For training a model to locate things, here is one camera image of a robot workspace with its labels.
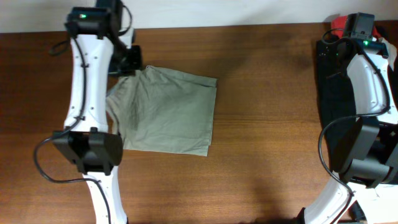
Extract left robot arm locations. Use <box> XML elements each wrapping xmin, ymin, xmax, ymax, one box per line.
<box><xmin>50</xmin><ymin>0</ymin><xmax>142</xmax><ymax>223</ymax></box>

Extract red garment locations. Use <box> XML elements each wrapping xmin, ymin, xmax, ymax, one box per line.
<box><xmin>331</xmin><ymin>16</ymin><xmax>382</xmax><ymax>39</ymax></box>

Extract white cloth bottom right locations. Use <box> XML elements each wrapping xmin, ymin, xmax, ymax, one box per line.
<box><xmin>348</xmin><ymin>183</ymin><xmax>397</xmax><ymax>223</ymax></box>

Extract khaki shorts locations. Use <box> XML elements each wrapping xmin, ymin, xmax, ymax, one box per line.
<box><xmin>106</xmin><ymin>66</ymin><xmax>217</xmax><ymax>156</ymax></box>

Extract black object bottom right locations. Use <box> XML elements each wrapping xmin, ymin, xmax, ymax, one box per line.
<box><xmin>349</xmin><ymin>201</ymin><xmax>367</xmax><ymax>222</ymax></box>

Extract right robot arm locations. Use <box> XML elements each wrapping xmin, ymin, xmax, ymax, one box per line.
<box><xmin>295</xmin><ymin>12</ymin><xmax>397</xmax><ymax>223</ymax></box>

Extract white garment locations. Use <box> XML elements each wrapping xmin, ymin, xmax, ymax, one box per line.
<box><xmin>379</xmin><ymin>37</ymin><xmax>397</xmax><ymax>71</ymax></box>

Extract black garment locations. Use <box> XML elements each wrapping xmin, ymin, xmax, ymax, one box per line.
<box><xmin>315</xmin><ymin>25</ymin><xmax>398</xmax><ymax>184</ymax></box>

